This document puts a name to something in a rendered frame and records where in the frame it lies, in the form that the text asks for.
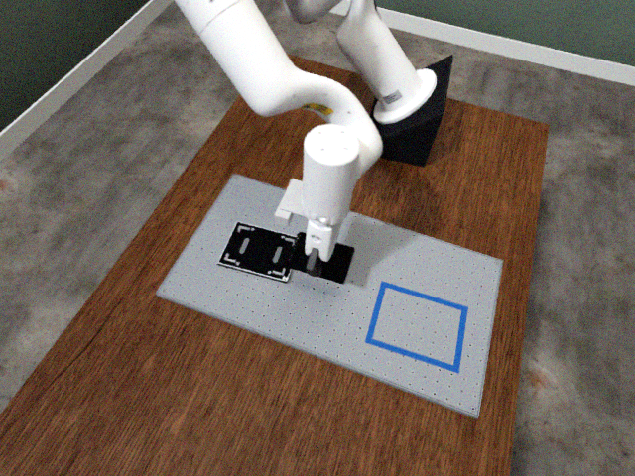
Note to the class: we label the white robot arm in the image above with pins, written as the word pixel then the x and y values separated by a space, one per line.
pixel 241 40

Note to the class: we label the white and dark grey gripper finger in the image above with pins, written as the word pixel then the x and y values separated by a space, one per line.
pixel 314 269

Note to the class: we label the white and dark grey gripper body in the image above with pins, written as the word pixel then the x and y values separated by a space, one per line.
pixel 326 240

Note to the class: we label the blue tape rectangle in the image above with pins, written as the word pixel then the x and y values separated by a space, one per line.
pixel 459 343

